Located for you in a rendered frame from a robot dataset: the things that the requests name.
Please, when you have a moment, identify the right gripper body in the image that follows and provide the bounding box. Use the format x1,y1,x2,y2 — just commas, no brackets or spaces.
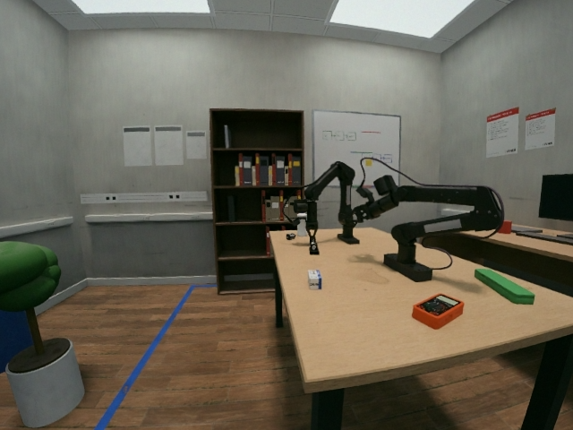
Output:
293,212,318,228

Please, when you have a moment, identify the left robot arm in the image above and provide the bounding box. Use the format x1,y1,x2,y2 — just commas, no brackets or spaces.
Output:
373,175,501,274

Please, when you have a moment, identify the small white and blue box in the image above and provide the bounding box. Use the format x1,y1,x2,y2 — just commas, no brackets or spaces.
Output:
308,271,322,289

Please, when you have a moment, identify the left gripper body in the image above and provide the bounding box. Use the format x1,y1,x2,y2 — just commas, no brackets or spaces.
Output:
355,188,385,220

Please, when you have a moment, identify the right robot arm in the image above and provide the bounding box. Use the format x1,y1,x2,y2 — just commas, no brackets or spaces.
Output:
294,162,360,243

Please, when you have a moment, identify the green flat bar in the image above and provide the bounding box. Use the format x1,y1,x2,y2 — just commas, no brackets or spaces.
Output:
474,269,535,305

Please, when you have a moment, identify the white bottle with blue cap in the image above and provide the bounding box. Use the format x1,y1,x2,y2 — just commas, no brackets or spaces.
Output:
297,212,307,237

